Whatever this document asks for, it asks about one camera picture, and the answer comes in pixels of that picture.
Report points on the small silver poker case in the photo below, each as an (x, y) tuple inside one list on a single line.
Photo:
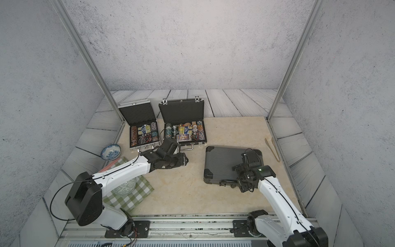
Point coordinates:
[(143, 127)]

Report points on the large dark grey poker case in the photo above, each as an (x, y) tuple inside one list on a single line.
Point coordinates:
[(220, 161)]

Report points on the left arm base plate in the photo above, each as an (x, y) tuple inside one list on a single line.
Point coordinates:
[(132, 228)]

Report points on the blue white ceramic bowl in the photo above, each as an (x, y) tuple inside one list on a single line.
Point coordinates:
[(110, 152)]

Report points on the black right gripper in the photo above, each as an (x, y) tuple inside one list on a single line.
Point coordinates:
[(243, 186)]

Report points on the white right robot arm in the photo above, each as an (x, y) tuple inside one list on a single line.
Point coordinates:
[(293, 230)]

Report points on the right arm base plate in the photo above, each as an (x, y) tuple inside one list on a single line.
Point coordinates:
[(240, 228)]

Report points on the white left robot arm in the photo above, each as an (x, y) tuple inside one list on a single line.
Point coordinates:
[(85, 199)]

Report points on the glass dish on cloth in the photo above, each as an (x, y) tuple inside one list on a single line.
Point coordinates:
[(125, 188)]

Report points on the green checkered cloth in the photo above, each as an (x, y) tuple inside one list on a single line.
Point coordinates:
[(130, 202)]

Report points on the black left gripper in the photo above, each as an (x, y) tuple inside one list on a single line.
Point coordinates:
[(182, 160)]

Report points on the medium black poker case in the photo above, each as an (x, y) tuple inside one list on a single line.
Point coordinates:
[(184, 121)]

